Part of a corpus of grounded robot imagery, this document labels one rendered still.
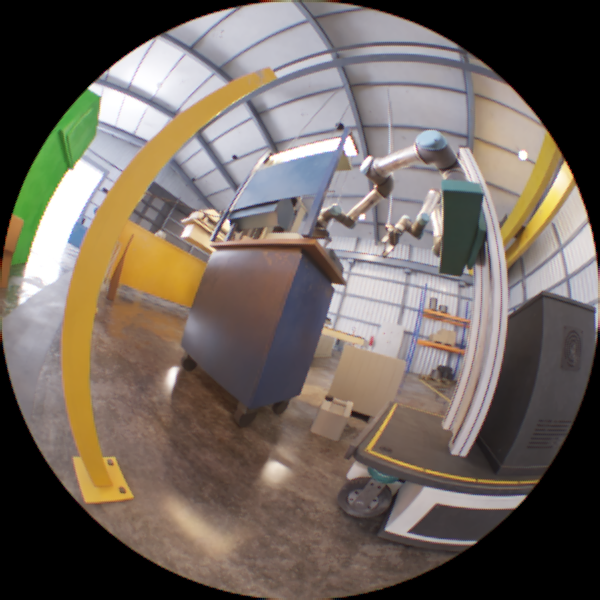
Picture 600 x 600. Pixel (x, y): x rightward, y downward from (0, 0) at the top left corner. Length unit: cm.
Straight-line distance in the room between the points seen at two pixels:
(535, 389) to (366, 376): 119
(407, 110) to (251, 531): 876
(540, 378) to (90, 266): 96
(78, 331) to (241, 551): 58
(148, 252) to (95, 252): 362
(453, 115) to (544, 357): 823
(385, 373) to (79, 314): 155
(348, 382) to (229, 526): 127
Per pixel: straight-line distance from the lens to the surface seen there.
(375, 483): 63
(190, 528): 62
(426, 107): 832
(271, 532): 65
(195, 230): 193
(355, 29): 837
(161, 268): 403
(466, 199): 75
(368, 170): 105
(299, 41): 871
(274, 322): 76
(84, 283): 35
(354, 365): 148
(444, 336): 920
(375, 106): 829
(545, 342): 67
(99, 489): 66
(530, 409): 66
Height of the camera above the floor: 58
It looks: 8 degrees up
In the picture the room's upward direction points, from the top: 18 degrees clockwise
